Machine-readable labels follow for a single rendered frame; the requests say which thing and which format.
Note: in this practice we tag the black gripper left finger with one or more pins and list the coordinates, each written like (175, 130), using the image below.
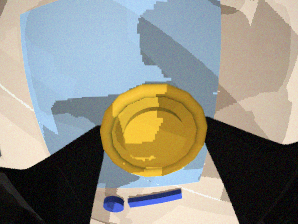
(61, 188)

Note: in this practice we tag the light blue flat mat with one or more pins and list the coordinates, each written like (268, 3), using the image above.
(80, 55)

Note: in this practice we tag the yellow plate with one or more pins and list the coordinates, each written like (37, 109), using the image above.
(153, 130)

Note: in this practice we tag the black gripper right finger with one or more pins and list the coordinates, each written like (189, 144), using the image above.
(256, 172)

